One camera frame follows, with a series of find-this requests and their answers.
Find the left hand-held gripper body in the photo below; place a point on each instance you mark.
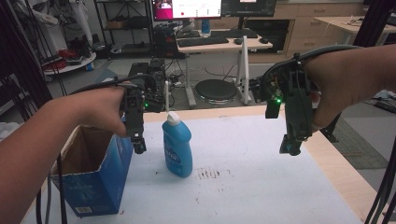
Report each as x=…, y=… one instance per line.
x=134, y=115

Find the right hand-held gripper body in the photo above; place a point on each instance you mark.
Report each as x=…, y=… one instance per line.
x=298, y=105

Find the blue detergent bottle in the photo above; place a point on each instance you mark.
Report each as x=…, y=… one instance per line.
x=177, y=146

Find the person's left hand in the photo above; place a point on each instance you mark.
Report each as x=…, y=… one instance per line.
x=102, y=107

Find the person's right hand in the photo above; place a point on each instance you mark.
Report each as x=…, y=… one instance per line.
x=333, y=84

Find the black computer tower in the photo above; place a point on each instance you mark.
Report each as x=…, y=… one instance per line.
x=138, y=70
x=157, y=71

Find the blue cardboard box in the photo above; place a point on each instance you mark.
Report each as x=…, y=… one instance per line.
x=96, y=183

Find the wooden cabinet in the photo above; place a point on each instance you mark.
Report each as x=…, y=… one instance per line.
x=311, y=37

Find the black computer mouse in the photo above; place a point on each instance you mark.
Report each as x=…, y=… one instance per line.
x=263, y=40
x=238, y=41

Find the round white table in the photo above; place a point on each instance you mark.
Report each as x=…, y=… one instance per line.
x=77, y=63

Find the black computer under desk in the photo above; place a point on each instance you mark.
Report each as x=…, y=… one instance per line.
x=165, y=40

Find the round black stool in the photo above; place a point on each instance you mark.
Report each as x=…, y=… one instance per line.
x=216, y=89

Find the black metal shelf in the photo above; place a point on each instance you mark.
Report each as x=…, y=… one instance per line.
x=124, y=28

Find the wooden desk with white legs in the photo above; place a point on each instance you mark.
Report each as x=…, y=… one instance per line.
x=224, y=46

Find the light wooden side desk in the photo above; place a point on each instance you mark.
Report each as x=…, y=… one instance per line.
x=358, y=26

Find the black keyboard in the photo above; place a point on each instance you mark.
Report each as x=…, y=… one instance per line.
x=202, y=41

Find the monitor with dark screen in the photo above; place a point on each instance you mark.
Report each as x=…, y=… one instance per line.
x=249, y=7

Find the black metal stand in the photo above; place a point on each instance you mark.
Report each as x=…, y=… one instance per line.
x=373, y=21

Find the small blue bottle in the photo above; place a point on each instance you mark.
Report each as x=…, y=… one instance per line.
x=205, y=26

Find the monitor with white screen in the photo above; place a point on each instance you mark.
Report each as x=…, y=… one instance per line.
x=193, y=8

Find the white cloth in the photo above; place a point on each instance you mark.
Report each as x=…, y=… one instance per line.
x=7, y=129

